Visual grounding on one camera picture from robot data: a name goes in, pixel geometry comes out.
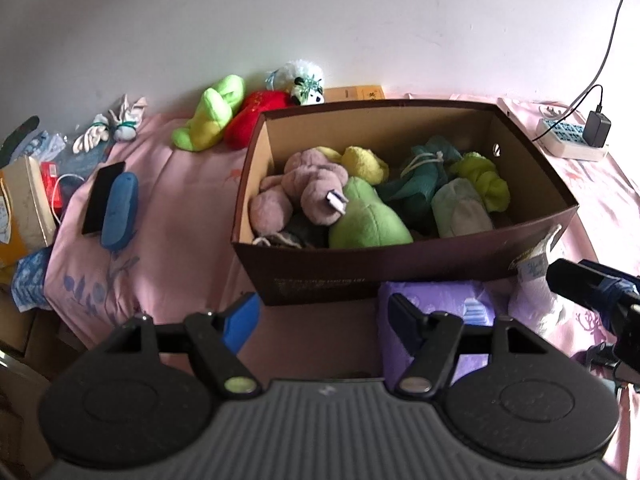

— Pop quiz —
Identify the pink bedsheet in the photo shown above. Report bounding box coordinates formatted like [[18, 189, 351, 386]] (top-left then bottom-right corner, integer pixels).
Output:
[[45, 94, 640, 480]]

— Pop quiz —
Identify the white panda plush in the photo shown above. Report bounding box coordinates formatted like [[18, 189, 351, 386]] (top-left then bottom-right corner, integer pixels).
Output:
[[265, 60, 326, 106]]

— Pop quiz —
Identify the dark green curved object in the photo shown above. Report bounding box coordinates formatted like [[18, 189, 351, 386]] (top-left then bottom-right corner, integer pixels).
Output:
[[0, 115, 40, 163]]

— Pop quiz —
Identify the pink plush rabbit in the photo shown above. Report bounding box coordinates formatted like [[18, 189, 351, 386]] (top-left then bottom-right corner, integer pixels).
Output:
[[249, 147, 350, 237]]

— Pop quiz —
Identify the lime green plush toy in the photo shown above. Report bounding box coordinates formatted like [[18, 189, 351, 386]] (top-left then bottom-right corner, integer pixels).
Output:
[[171, 75, 246, 152]]

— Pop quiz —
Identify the teal drawstring bag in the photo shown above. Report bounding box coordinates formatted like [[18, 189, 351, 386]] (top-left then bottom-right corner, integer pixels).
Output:
[[376, 135, 463, 221]]

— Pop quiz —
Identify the blue patterned cloth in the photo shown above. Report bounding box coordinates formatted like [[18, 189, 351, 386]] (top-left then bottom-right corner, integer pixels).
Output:
[[11, 247, 53, 311]]

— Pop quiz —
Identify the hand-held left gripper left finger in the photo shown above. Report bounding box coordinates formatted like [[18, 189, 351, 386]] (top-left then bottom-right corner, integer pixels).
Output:
[[102, 292, 263, 401]]

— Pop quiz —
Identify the brown cardboard carton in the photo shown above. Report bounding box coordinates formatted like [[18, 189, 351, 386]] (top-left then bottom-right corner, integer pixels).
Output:
[[0, 285, 86, 381]]

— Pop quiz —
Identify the purple tissue pack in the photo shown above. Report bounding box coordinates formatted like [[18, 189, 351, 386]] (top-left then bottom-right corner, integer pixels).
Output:
[[377, 280, 496, 388]]

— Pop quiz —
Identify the brown cardboard box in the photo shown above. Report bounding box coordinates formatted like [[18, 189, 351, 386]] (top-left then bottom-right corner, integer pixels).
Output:
[[231, 99, 580, 307]]

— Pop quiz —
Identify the clear blue printed bag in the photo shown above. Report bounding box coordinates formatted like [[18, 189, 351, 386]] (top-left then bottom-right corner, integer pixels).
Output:
[[22, 130, 66, 162]]

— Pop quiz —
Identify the yellow soft cloth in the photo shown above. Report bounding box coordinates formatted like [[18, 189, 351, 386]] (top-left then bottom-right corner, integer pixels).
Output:
[[315, 146, 390, 184]]

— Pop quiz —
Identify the dark blue cloth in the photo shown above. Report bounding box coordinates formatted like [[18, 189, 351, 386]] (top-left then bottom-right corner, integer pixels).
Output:
[[52, 142, 118, 183]]

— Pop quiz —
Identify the tan cardboard box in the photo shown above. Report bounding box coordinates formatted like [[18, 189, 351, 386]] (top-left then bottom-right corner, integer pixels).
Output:
[[0, 155, 57, 266]]

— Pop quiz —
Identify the white cable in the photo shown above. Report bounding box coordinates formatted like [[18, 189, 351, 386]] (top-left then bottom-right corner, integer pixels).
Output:
[[50, 174, 87, 223]]

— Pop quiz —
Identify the green soft plush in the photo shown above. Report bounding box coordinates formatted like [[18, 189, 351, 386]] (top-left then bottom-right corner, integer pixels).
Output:
[[328, 176, 414, 250]]

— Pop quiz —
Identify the mint green cloth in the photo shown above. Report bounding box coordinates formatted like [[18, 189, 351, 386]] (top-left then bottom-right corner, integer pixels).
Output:
[[431, 180, 496, 238]]

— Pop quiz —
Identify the blue glasses case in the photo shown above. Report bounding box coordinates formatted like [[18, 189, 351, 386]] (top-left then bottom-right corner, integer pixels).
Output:
[[100, 172, 140, 249]]

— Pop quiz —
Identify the grey power cable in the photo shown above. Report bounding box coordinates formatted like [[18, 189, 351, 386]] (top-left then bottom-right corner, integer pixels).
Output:
[[531, 0, 632, 142]]

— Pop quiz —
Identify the black charger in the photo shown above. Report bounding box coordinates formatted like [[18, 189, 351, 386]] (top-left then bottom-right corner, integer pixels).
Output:
[[584, 111, 612, 148]]

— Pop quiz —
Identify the red packet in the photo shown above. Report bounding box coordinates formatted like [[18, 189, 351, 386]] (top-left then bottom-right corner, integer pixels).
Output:
[[40, 161, 68, 211]]

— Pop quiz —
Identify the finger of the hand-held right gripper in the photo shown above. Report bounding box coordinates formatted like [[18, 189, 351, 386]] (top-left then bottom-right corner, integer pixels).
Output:
[[546, 258, 640, 331]]

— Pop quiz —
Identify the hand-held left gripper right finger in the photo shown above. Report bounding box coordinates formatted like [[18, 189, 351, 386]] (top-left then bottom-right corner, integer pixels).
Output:
[[387, 293, 548, 396]]

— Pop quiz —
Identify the red plush toy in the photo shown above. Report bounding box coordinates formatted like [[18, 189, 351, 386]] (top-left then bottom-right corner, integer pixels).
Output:
[[223, 90, 296, 150]]

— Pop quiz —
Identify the lime green knotted cloth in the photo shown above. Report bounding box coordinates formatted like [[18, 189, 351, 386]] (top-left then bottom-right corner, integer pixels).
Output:
[[448, 152, 512, 213]]

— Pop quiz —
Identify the black charger cable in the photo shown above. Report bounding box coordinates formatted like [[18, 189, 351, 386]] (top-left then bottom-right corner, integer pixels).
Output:
[[570, 84, 604, 113]]

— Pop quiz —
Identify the white cloth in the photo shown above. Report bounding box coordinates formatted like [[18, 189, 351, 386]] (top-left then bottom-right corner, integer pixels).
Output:
[[509, 225, 568, 333]]

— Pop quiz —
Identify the black phone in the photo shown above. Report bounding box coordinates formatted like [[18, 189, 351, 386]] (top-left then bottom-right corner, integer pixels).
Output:
[[81, 161, 127, 236]]

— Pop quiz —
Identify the yellow flat box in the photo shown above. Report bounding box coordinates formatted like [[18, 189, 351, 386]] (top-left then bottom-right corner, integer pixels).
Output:
[[322, 85, 385, 102]]

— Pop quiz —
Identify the white power strip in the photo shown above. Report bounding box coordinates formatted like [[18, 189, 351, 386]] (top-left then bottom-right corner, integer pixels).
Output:
[[536, 117, 609, 162]]

